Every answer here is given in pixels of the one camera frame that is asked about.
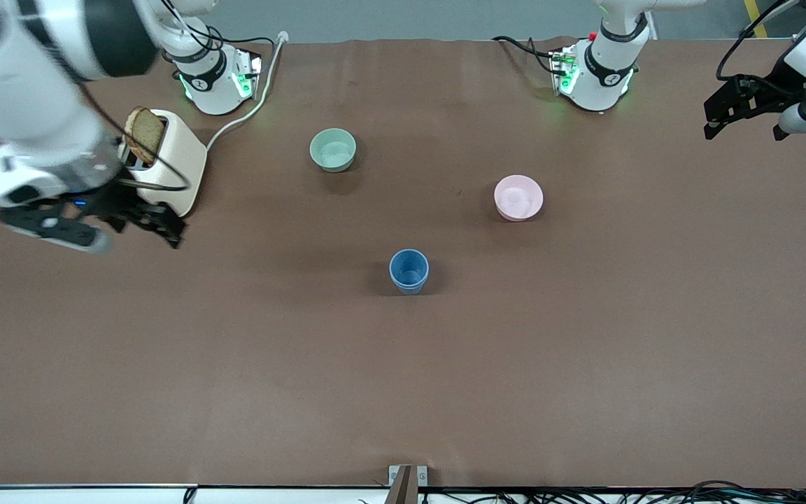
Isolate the cream white toaster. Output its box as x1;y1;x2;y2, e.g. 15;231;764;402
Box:
120;108;208;219

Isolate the brown bread slice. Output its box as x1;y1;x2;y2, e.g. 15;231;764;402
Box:
124;106;166;166

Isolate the green bowl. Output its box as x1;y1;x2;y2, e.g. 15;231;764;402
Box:
309;128;358;173

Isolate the pink bowl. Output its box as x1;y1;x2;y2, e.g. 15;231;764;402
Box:
494;175;544;222

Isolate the brown table cover mat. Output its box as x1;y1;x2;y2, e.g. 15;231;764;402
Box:
0;36;806;489

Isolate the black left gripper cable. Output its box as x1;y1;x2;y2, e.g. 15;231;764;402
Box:
716;0;806;82

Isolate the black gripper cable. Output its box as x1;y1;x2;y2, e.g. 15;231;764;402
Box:
78;77;191;192
716;0;806;82

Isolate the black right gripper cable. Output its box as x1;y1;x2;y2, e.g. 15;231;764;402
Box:
78;77;191;192

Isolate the white toaster power cable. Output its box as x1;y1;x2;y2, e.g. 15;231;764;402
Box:
205;31;289;151

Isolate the black right arm base cable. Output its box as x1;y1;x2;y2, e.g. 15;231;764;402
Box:
218;35;275;51

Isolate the black arm base cable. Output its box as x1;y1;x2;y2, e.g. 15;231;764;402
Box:
492;35;566;75
218;35;275;51

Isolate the black left arm base cable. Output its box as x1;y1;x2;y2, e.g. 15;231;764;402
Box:
492;35;566;75

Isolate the white table edge rail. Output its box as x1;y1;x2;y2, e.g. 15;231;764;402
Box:
0;484;391;504

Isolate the grey metal camera mount bracket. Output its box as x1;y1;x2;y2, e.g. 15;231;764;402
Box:
385;465;429;504

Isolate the black cable tangle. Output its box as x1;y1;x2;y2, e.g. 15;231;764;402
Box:
420;479;806;504

